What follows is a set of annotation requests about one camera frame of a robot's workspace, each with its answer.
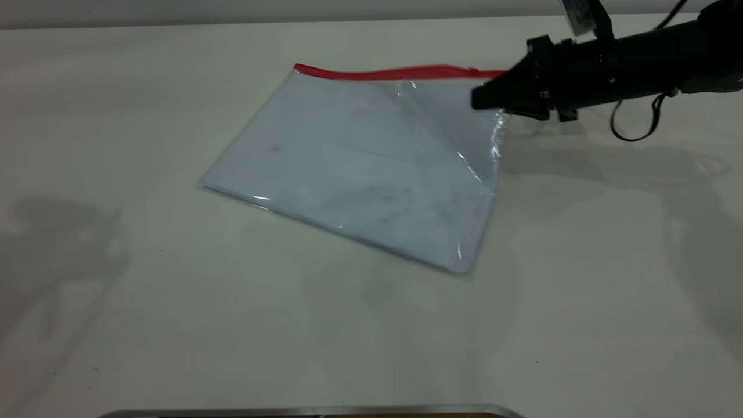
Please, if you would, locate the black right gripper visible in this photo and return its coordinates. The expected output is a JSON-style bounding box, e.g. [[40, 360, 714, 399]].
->
[[471, 35, 626, 122]]

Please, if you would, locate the clear plastic zipper bag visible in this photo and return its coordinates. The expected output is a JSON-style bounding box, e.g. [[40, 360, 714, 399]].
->
[[197, 63, 513, 281]]

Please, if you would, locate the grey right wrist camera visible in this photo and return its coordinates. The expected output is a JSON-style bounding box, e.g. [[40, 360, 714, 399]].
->
[[560, 0, 614, 40]]

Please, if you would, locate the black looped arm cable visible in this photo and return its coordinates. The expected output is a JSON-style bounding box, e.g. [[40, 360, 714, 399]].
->
[[609, 93, 666, 142]]

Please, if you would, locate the silver metal frame bar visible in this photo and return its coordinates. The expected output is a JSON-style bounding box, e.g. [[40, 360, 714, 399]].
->
[[99, 405, 526, 418]]

